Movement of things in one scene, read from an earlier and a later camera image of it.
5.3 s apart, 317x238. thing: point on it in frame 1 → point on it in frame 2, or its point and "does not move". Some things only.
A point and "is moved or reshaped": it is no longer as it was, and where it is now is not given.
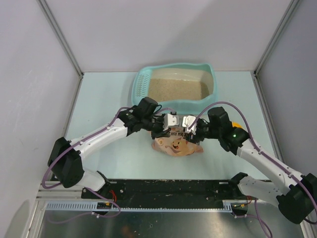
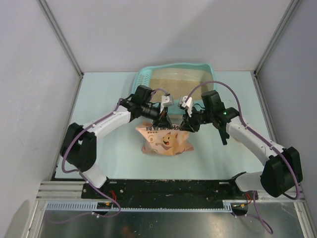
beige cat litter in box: x=172 y=89 does not move
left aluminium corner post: x=62 y=37 does not move
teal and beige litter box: x=187 y=88 does not move
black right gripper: x=195 y=139 → x=188 y=124
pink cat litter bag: x=176 y=144 is moved or reshaped
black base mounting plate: x=163 y=194 does not move
